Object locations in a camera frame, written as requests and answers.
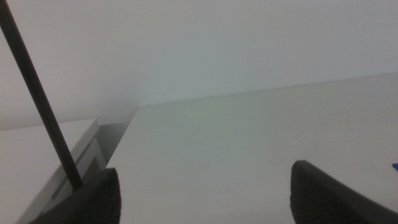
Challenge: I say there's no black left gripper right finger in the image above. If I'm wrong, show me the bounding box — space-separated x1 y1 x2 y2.
289 159 398 224

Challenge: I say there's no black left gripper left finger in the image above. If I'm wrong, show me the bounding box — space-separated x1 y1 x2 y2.
27 167 122 224

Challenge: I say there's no white side shelf unit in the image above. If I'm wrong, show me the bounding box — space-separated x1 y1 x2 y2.
0 117 107 224

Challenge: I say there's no black cable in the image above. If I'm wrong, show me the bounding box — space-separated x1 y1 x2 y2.
0 0 84 191

